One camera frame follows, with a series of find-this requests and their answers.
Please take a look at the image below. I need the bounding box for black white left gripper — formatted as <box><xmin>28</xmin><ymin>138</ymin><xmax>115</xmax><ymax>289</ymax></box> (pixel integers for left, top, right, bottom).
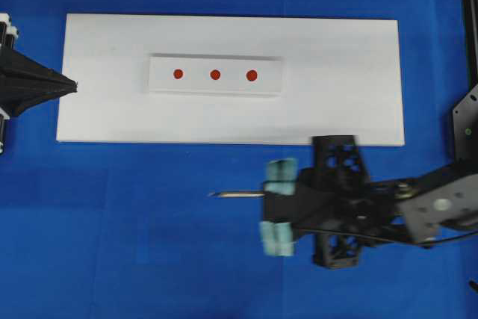
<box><xmin>0</xmin><ymin>12</ymin><xmax>78</xmax><ymax>154</ymax></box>

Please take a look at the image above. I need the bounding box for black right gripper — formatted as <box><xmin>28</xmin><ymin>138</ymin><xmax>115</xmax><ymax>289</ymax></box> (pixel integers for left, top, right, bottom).
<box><xmin>259</xmin><ymin>135</ymin><xmax>406</xmax><ymax>270</ymax></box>

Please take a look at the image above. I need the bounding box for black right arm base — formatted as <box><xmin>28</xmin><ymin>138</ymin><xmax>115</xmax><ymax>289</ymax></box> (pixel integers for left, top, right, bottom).
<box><xmin>451</xmin><ymin>85</ymin><xmax>477</xmax><ymax>173</ymax></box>

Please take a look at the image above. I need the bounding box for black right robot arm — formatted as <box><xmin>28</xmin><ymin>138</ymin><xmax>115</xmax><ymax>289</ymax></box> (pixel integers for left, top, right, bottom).
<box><xmin>259</xmin><ymin>135</ymin><xmax>477</xmax><ymax>269</ymax></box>

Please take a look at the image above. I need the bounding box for right red dot mark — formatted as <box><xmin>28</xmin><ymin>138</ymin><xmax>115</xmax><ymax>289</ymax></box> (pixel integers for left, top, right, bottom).
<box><xmin>246</xmin><ymin>69</ymin><xmax>258</xmax><ymax>81</ymax></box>

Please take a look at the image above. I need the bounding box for red dot mark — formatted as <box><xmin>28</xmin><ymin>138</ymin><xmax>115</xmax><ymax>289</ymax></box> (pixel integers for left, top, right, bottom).
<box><xmin>210</xmin><ymin>69</ymin><xmax>221</xmax><ymax>80</ymax></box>
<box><xmin>173</xmin><ymin>69</ymin><xmax>184</xmax><ymax>79</ymax></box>
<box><xmin>246</xmin><ymin>69</ymin><xmax>258</xmax><ymax>81</ymax></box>

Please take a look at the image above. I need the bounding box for middle red dot mark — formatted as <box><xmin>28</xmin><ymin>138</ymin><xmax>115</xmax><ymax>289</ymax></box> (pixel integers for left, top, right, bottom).
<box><xmin>210</xmin><ymin>69</ymin><xmax>221</xmax><ymax>80</ymax></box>

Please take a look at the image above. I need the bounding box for left red dot mark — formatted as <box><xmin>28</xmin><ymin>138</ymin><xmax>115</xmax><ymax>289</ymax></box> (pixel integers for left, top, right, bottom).
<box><xmin>173</xmin><ymin>69</ymin><xmax>184</xmax><ymax>79</ymax></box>

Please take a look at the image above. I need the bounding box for large white foam board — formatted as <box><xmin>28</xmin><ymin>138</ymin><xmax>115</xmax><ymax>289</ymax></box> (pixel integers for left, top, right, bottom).
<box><xmin>57</xmin><ymin>13</ymin><xmax>405</xmax><ymax>146</ymax></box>

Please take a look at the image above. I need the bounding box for small white raised plate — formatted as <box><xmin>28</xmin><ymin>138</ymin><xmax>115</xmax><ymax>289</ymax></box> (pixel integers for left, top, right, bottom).
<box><xmin>148</xmin><ymin>54</ymin><xmax>284</xmax><ymax>97</ymax></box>

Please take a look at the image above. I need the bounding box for blue table cloth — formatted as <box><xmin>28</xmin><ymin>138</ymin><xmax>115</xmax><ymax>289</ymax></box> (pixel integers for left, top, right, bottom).
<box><xmin>1</xmin><ymin>0</ymin><xmax>477</xmax><ymax>318</ymax></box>

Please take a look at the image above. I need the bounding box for black aluminium frame post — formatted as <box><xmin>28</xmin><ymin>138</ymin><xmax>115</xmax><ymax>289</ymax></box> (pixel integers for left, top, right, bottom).
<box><xmin>462</xmin><ymin>0</ymin><xmax>477</xmax><ymax>90</ymax></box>

